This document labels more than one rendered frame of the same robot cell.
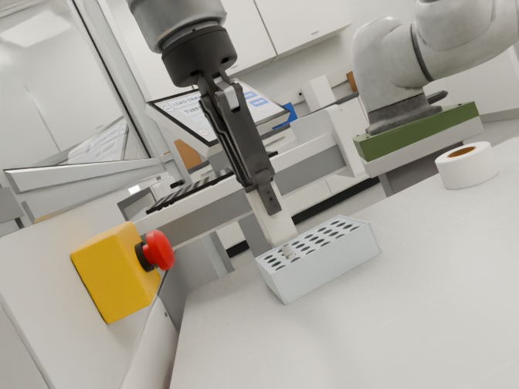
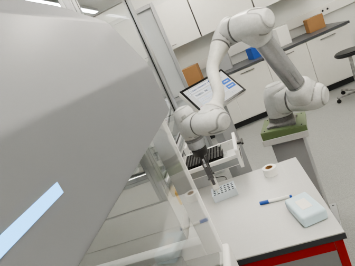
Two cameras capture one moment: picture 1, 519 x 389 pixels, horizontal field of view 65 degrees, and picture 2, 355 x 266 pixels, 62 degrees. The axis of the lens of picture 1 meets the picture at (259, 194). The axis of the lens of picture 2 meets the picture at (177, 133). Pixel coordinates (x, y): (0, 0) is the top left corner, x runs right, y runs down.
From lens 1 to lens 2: 107 cm
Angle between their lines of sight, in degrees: 18
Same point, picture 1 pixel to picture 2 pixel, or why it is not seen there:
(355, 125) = (302, 60)
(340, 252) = (228, 193)
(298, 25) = not seen: outside the picture
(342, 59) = (302, 9)
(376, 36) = (271, 93)
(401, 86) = (280, 113)
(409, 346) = (229, 218)
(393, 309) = (231, 210)
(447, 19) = (294, 98)
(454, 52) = (298, 107)
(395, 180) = (274, 147)
